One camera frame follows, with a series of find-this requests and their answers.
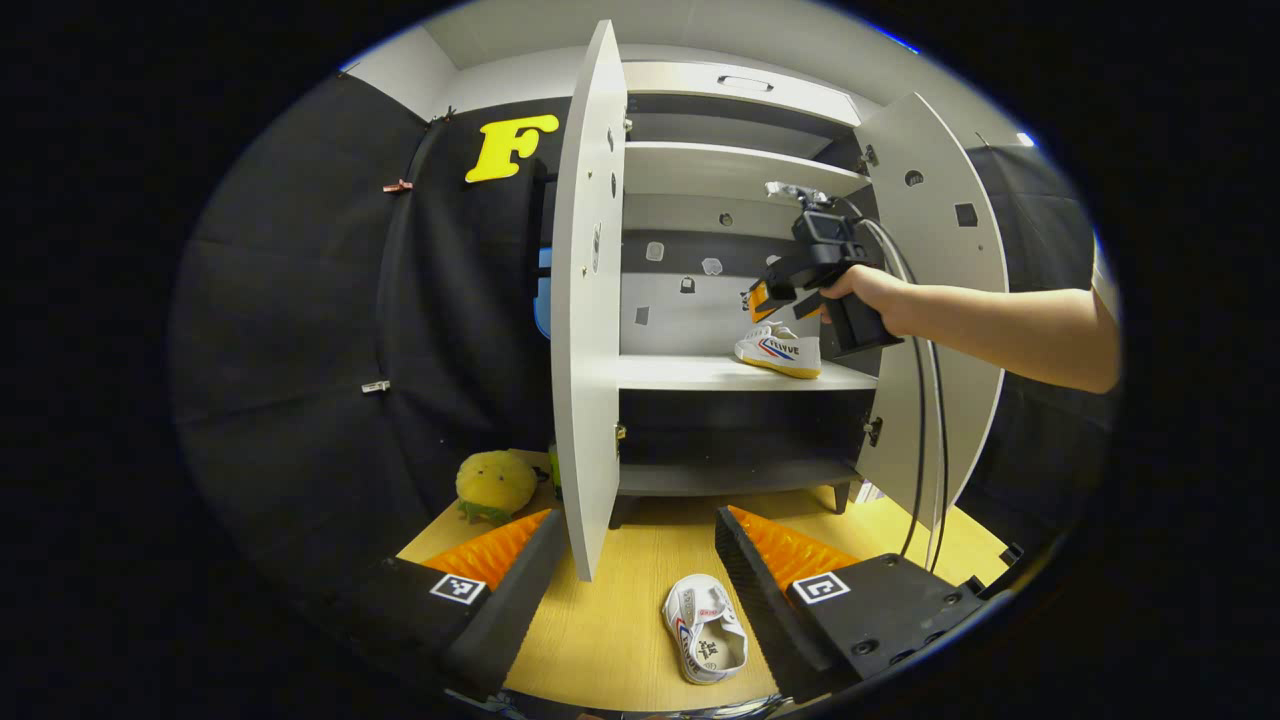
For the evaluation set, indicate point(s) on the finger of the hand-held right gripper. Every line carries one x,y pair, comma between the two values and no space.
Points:
757,298

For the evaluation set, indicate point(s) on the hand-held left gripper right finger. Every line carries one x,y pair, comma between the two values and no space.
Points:
760,610

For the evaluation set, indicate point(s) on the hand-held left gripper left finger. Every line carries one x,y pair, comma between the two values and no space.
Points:
510,615

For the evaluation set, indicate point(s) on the white canvas shoe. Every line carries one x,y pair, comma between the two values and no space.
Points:
780,350
700,620

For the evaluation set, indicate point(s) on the white shoe cabinet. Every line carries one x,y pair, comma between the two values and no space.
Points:
720,375

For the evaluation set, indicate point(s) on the white shoe cabinet door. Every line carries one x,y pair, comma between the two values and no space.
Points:
965,260
590,350

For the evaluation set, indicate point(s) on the white cabinet drawer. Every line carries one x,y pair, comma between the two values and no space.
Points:
680,85

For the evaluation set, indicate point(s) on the yellow plush toy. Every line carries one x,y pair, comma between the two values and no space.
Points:
495,480

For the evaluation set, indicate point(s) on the black backdrop cloth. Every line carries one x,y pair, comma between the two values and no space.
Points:
1040,230
300,300

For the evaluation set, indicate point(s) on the black spring clip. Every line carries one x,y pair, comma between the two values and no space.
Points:
440,115

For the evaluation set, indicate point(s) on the red spring clip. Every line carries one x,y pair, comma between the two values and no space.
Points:
397,186

